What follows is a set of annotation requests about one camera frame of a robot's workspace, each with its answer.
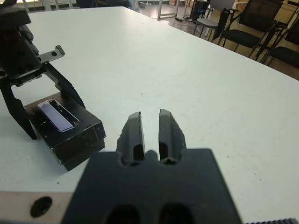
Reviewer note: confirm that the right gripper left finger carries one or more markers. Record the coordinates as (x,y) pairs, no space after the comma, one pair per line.
(133,137)

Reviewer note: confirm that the black mesh office chair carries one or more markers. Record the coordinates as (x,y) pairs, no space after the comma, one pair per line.
(243,37)

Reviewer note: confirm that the black waste bin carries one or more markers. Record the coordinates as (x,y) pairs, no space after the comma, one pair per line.
(198,9)

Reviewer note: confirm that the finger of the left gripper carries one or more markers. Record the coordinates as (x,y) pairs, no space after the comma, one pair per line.
(18,109)
(65,86)

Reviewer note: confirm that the grey seat chair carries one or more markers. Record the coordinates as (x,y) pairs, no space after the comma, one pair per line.
(205,23)

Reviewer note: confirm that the black box with label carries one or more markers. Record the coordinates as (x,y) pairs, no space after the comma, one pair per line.
(77,137)

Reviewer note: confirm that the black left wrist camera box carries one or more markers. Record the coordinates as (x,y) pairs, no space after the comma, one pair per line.
(14,18)

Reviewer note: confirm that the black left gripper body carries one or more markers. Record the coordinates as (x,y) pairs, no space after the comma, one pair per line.
(21,56)

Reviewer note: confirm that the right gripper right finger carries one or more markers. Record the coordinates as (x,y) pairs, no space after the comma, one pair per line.
(170,135)

